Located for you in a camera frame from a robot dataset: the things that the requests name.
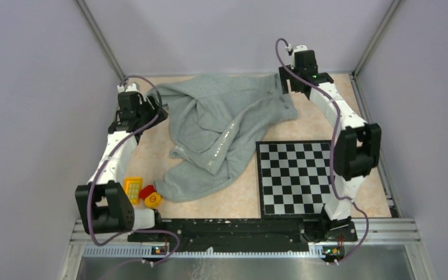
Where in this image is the grey zip-up jacket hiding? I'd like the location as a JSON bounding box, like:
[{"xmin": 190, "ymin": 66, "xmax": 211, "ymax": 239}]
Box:
[{"xmin": 155, "ymin": 74, "xmax": 298, "ymax": 202}]

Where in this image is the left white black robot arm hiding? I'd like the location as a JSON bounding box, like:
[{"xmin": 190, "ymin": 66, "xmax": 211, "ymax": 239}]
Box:
[{"xmin": 75, "ymin": 90, "xmax": 167, "ymax": 234}]

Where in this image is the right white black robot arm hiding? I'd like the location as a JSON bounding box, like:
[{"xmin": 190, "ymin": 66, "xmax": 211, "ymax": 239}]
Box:
[{"xmin": 278, "ymin": 44, "xmax": 382, "ymax": 242}]

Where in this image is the yellow toy block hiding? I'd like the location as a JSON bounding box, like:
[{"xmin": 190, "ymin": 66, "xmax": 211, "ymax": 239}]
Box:
[{"xmin": 123, "ymin": 177, "xmax": 143, "ymax": 205}]

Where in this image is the red yellow toy button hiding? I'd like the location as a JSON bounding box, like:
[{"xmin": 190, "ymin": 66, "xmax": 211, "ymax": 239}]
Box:
[{"xmin": 138, "ymin": 185, "xmax": 162, "ymax": 209}]

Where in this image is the black white checkerboard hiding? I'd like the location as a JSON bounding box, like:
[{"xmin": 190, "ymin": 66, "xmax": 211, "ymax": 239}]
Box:
[{"xmin": 255, "ymin": 140, "xmax": 333, "ymax": 219}]

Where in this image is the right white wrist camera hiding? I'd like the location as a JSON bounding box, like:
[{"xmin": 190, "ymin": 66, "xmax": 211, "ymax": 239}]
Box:
[{"xmin": 285, "ymin": 44, "xmax": 309, "ymax": 65}]

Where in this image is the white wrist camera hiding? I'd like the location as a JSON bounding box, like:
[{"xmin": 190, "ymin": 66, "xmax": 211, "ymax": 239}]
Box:
[
  {"xmin": 285, "ymin": 44, "xmax": 309, "ymax": 65},
  {"xmin": 117, "ymin": 81, "xmax": 141, "ymax": 94}
]

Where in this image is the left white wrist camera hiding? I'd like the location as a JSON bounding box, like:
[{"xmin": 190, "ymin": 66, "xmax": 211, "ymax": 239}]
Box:
[{"xmin": 117, "ymin": 81, "xmax": 141, "ymax": 94}]

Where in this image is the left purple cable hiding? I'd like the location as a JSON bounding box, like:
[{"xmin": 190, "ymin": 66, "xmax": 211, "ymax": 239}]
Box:
[{"xmin": 86, "ymin": 75, "xmax": 180, "ymax": 267}]

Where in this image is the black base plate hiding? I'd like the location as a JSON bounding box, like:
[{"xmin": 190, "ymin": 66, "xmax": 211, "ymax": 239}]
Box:
[{"xmin": 127, "ymin": 218, "xmax": 358, "ymax": 253}]

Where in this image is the aluminium frame rail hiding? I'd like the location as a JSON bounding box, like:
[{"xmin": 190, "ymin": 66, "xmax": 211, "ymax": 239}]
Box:
[{"xmin": 61, "ymin": 218, "xmax": 435, "ymax": 279}]

